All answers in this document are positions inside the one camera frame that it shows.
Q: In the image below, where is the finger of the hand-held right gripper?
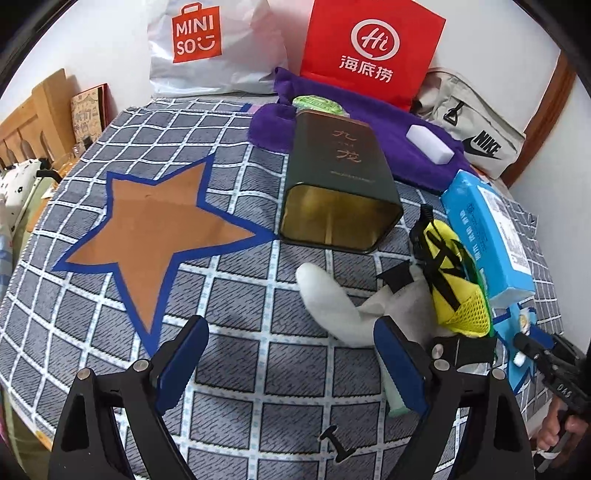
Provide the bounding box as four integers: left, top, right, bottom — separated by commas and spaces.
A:
514, 332, 555, 370
431, 338, 497, 370

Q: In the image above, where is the white sock with mint cuff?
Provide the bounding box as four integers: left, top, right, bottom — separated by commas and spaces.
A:
295, 263, 409, 418

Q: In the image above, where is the white plastic shopping bag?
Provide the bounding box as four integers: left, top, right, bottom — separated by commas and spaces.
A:
148, 0, 289, 97

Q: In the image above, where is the brown star blue border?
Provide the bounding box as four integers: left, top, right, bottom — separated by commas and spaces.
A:
52, 154, 278, 358

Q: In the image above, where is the dark green tin box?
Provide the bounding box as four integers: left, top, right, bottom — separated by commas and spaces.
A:
278, 111, 403, 254

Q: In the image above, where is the blue tissue pack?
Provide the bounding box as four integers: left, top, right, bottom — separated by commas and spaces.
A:
438, 170, 539, 308

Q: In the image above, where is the purple towel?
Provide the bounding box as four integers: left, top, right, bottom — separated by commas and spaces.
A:
249, 67, 469, 195

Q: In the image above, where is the brown wooden door frame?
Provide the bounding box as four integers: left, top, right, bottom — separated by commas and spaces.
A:
505, 51, 578, 190

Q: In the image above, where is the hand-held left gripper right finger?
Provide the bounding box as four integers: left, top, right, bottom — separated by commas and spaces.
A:
374, 316, 536, 480

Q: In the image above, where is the grey checked blanket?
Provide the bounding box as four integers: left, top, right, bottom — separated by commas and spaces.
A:
0, 95, 568, 480

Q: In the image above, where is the small black clip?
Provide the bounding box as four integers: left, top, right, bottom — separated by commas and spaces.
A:
320, 425, 354, 462

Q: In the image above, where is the green packet behind tin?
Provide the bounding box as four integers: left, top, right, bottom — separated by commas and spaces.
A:
292, 95, 349, 118

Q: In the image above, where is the person's right hand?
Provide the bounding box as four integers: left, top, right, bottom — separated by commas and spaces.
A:
537, 405, 590, 457

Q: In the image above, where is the yellow mesh bag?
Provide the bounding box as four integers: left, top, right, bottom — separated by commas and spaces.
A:
410, 205, 492, 337

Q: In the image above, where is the red paper bag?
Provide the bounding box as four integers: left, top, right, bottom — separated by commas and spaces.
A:
299, 0, 448, 112

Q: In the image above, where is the beige patterned box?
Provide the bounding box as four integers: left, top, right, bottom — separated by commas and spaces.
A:
70, 84, 112, 146

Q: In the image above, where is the wooden headboard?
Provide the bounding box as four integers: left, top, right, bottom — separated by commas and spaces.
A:
0, 68, 70, 171

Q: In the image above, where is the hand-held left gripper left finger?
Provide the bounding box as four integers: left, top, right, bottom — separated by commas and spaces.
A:
48, 315, 211, 480

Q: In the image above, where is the white sponge block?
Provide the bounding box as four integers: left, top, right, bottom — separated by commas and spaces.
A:
405, 124, 455, 166

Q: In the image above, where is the beige sling bag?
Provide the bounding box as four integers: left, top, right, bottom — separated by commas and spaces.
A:
413, 68, 527, 181

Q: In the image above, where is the white dotted plush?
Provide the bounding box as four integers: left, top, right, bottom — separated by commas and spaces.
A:
0, 157, 51, 232

